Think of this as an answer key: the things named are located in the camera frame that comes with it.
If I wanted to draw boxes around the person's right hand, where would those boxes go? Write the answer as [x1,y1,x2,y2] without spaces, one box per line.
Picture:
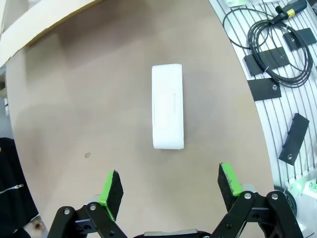
[24,215,47,235]

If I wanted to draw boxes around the person's right forearm black sleeve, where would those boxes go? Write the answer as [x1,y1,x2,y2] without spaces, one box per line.
[0,220,32,238]

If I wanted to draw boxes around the white digital alarm clock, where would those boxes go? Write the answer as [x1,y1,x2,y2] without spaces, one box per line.
[151,63,185,151]

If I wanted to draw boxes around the black coiled cable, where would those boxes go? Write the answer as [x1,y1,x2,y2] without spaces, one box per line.
[247,14,315,88]

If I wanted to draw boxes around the black rectangular mounting plate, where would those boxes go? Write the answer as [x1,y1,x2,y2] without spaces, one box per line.
[243,47,290,76]
[278,113,310,166]
[247,78,282,101]
[282,27,317,52]

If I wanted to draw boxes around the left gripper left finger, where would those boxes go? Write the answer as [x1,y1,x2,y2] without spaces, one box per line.
[47,170,134,238]

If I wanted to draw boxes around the thin black cable loop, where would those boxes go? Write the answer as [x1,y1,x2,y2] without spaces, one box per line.
[222,6,273,50]

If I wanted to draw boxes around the black connector yellow label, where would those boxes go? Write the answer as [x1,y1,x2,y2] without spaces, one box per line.
[275,0,308,18]

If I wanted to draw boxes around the person's black zip hoodie torso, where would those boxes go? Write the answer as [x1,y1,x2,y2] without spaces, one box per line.
[0,137,40,224]

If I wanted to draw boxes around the silver device green lights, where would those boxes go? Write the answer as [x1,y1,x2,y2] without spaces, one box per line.
[284,173,317,199]

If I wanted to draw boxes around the open cardboard box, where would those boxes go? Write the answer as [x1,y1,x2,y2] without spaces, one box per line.
[0,0,97,69]

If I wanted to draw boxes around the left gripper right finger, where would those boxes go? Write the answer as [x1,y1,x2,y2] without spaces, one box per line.
[211,162,305,238]

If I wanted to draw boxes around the aluminium slotted table frame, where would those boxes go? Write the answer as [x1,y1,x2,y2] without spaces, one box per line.
[208,0,317,238]

